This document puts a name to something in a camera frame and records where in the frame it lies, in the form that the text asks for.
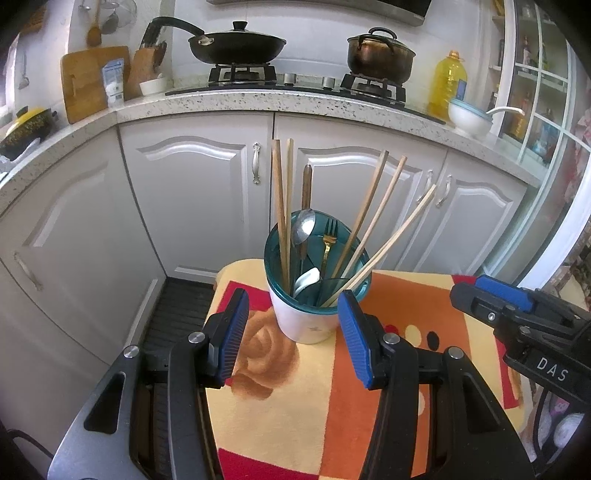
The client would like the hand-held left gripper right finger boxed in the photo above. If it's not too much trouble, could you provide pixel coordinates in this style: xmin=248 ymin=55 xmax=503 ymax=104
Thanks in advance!
xmin=337 ymin=290 xmax=536 ymax=480

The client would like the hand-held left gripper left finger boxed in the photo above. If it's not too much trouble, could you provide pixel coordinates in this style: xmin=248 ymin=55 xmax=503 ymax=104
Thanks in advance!
xmin=46 ymin=287 xmax=250 ymax=480

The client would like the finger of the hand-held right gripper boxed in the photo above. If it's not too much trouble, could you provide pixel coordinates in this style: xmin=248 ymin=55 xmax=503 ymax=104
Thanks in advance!
xmin=450 ymin=282 xmax=522 ymax=333
xmin=475 ymin=275 xmax=591 ymax=325

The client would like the white utensil holder teal lid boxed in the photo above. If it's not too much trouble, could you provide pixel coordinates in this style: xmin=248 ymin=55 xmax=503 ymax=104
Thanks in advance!
xmin=264 ymin=209 xmax=372 ymax=344

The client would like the white ceramic spoon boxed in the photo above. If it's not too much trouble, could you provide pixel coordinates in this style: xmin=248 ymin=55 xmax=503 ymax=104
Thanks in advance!
xmin=293 ymin=267 xmax=321 ymax=296

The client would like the gold fork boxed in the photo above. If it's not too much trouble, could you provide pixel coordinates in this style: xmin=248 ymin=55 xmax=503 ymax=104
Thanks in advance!
xmin=321 ymin=218 xmax=340 ymax=280

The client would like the wooden chopstick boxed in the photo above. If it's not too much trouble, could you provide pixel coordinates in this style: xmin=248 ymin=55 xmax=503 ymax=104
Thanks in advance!
xmin=283 ymin=138 xmax=296 ymax=291
xmin=321 ymin=185 xmax=437 ymax=308
xmin=330 ymin=150 xmax=390 ymax=280
xmin=351 ymin=155 xmax=408 ymax=273
xmin=271 ymin=139 xmax=293 ymax=294
xmin=342 ymin=184 xmax=435 ymax=289

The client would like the all-metal spoon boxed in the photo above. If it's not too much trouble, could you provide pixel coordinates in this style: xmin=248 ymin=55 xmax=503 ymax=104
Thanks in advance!
xmin=292 ymin=209 xmax=317 ymax=287

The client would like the dark ribbed floor mat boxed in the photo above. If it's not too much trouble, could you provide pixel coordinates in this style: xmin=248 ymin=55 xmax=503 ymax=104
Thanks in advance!
xmin=139 ymin=278 xmax=218 ymax=480

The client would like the white cabinet door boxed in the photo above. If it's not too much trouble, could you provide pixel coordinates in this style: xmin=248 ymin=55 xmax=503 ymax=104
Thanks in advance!
xmin=416 ymin=150 xmax=529 ymax=278
xmin=117 ymin=113 xmax=275 ymax=280

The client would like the printed orange red blanket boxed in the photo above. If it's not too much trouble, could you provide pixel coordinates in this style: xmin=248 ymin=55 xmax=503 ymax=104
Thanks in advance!
xmin=203 ymin=258 xmax=527 ymax=480

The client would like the white framed glass door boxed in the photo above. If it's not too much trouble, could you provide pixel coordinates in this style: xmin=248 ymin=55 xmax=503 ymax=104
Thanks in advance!
xmin=489 ymin=0 xmax=591 ymax=287

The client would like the bundle of wooden chopsticks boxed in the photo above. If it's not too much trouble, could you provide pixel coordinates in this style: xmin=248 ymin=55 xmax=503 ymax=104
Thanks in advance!
xmin=272 ymin=113 xmax=448 ymax=273

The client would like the large white bowl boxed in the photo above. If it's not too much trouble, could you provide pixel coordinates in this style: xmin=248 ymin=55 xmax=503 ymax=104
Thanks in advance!
xmin=448 ymin=97 xmax=495 ymax=140

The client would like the white side cabinet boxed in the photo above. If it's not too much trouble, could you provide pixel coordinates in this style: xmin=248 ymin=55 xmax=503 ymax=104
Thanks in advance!
xmin=0 ymin=127 xmax=167 ymax=365

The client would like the yellow oil bottle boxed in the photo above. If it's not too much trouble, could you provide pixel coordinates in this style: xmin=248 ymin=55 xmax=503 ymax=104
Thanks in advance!
xmin=427 ymin=50 xmax=467 ymax=120

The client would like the speckled stone countertop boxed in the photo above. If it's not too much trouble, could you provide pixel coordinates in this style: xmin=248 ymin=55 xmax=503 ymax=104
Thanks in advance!
xmin=0 ymin=85 xmax=543 ymax=213

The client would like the small white bowl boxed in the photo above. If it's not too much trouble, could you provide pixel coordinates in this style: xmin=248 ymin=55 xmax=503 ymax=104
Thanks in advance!
xmin=139 ymin=76 xmax=168 ymax=97

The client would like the dark metal cooking pot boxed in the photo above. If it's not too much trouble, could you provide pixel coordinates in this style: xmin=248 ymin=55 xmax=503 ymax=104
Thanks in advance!
xmin=346 ymin=27 xmax=416 ymax=85

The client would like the white blue packet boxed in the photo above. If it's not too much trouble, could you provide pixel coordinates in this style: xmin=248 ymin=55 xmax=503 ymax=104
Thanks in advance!
xmin=102 ymin=58 xmax=126 ymax=108

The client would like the wooden knife block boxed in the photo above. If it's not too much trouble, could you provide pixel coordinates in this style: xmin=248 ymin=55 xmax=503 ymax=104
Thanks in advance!
xmin=124 ymin=21 xmax=168 ymax=100

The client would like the black frying pan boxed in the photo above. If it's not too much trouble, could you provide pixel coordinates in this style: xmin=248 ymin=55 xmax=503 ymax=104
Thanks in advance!
xmin=144 ymin=16 xmax=287 ymax=65

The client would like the wooden cutting board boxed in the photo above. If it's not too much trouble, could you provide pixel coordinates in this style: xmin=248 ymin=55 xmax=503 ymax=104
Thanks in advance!
xmin=60 ymin=45 xmax=132 ymax=125

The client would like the yellow black casserole pot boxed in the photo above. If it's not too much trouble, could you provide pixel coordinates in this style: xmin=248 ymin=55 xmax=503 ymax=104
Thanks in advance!
xmin=0 ymin=106 xmax=58 ymax=160

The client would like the wooden spatula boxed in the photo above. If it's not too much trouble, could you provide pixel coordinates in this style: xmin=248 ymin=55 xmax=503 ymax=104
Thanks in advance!
xmin=87 ymin=0 xmax=103 ymax=48

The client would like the black cable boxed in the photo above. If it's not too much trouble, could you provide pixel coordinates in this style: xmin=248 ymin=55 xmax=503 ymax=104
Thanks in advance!
xmin=7 ymin=428 xmax=51 ymax=457

